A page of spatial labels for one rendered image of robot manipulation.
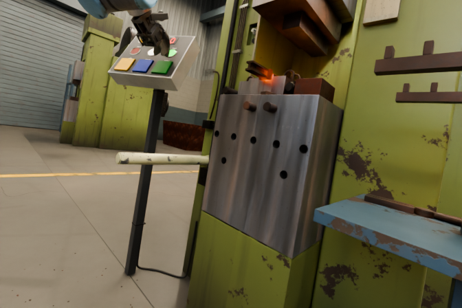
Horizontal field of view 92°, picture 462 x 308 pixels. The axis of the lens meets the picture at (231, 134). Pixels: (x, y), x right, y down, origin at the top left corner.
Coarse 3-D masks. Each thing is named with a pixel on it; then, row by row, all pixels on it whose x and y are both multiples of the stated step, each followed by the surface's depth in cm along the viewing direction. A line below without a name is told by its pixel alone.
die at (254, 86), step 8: (256, 80) 81; (264, 80) 79; (272, 80) 76; (280, 80) 74; (288, 80) 74; (240, 88) 86; (248, 88) 83; (256, 88) 80; (264, 88) 78; (272, 88) 76; (280, 88) 74
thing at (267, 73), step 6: (252, 60) 70; (252, 66) 71; (258, 66) 72; (252, 72) 72; (258, 72) 72; (264, 72) 76; (270, 72) 75; (258, 78) 78; (264, 78) 77; (270, 78) 76
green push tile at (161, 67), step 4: (160, 60) 98; (164, 60) 97; (156, 64) 97; (160, 64) 96; (164, 64) 96; (168, 64) 95; (172, 64) 96; (156, 68) 95; (160, 68) 95; (164, 68) 94; (168, 68) 94; (152, 72) 95; (156, 72) 94; (160, 72) 93; (164, 72) 93
